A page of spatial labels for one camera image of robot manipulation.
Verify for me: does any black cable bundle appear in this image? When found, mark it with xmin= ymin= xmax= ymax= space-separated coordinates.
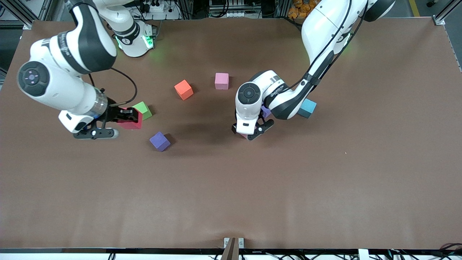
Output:
xmin=388 ymin=243 xmax=462 ymax=260

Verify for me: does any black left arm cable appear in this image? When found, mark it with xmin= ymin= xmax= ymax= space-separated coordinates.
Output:
xmin=287 ymin=0 xmax=369 ymax=91

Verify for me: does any white equipment rack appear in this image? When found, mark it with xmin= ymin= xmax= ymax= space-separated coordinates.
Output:
xmin=209 ymin=0 xmax=249 ymax=18

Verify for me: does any red foam cube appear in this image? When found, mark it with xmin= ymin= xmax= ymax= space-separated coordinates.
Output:
xmin=117 ymin=107 xmax=143 ymax=130

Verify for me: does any green foam cube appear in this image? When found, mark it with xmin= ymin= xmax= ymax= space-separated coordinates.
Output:
xmin=132 ymin=101 xmax=153 ymax=121

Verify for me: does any metal bracket with brown wedge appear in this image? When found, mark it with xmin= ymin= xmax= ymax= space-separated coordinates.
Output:
xmin=223 ymin=237 xmax=245 ymax=260

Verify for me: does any white power strip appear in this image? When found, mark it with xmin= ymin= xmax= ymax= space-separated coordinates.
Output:
xmin=141 ymin=2 xmax=171 ymax=14

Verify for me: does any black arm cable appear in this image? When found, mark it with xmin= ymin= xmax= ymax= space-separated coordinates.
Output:
xmin=287 ymin=0 xmax=369 ymax=91
xmin=88 ymin=67 xmax=138 ymax=108

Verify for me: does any bag of orange items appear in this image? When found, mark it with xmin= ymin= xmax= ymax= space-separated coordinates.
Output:
xmin=288 ymin=0 xmax=311 ymax=19

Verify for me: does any light blue foam cube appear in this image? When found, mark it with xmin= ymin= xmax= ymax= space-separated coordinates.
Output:
xmin=297 ymin=98 xmax=317 ymax=119

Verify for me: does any brown table cover sheet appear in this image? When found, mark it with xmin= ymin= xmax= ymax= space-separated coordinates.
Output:
xmin=0 ymin=17 xmax=462 ymax=250

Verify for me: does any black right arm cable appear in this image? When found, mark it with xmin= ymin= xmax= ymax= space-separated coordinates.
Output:
xmin=88 ymin=67 xmax=138 ymax=108

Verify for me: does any orange foam cube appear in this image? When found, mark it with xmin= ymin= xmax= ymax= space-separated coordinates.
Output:
xmin=174 ymin=79 xmax=194 ymax=101

